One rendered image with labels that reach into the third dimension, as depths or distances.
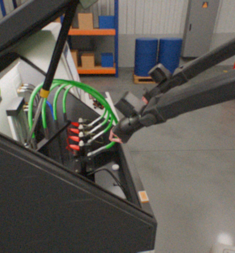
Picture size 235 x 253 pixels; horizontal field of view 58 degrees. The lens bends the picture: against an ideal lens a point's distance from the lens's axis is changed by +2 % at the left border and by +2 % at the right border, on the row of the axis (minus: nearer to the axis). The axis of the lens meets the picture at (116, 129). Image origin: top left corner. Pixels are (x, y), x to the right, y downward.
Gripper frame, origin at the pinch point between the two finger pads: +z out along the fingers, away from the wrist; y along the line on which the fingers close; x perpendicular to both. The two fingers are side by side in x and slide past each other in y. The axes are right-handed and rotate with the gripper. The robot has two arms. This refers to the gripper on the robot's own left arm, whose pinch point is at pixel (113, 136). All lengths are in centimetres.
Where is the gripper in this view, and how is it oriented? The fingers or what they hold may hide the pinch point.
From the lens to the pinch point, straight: 81.9
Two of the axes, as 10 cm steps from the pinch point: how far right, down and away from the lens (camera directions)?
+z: -5.4, 3.7, 7.6
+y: -4.9, 6.0, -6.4
